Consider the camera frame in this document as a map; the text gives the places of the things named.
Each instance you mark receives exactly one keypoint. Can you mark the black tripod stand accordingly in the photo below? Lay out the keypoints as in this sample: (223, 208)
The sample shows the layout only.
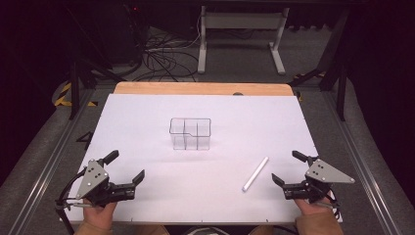
(74, 94)

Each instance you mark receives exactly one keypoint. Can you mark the person's right hand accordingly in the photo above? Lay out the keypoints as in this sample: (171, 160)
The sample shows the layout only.
(310, 207)

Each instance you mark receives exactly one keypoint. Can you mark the white metal stand frame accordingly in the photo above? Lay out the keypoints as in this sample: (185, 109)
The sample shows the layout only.
(241, 21)

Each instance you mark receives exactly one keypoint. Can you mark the person's leg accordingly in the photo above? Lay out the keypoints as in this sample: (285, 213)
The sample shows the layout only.
(150, 230)
(261, 230)

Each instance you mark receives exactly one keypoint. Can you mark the person's right leg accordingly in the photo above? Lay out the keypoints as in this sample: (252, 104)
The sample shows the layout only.
(261, 230)

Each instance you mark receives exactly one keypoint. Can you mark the yellow black hazard tape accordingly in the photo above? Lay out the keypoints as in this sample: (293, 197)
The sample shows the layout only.
(63, 93)

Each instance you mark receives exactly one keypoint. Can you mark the aluminium floor rail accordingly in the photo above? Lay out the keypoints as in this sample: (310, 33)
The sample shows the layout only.
(49, 169)
(362, 166)

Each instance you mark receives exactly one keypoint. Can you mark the person's left hand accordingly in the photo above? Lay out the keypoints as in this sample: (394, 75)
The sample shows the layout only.
(99, 213)

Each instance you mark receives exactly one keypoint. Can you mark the clear plastic divided container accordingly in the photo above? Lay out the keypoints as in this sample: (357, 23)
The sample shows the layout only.
(190, 133)

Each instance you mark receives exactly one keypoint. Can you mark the white table cover sheet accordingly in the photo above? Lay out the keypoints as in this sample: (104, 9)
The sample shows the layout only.
(208, 202)

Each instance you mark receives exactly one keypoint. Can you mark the black metal stand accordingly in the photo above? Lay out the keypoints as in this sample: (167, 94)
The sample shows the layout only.
(341, 94)

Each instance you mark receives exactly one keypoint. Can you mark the white stick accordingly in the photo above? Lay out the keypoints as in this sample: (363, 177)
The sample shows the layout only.
(255, 174)

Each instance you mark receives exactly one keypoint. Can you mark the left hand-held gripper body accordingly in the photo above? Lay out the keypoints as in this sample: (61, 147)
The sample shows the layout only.
(93, 178)

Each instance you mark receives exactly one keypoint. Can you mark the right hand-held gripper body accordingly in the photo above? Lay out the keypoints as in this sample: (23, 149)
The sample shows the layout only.
(321, 174)

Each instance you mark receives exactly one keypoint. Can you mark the person's left leg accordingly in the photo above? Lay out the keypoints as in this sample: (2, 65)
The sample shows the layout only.
(150, 230)

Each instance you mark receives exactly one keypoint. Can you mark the black equipment cabinet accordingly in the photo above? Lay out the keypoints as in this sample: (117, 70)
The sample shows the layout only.
(120, 32)

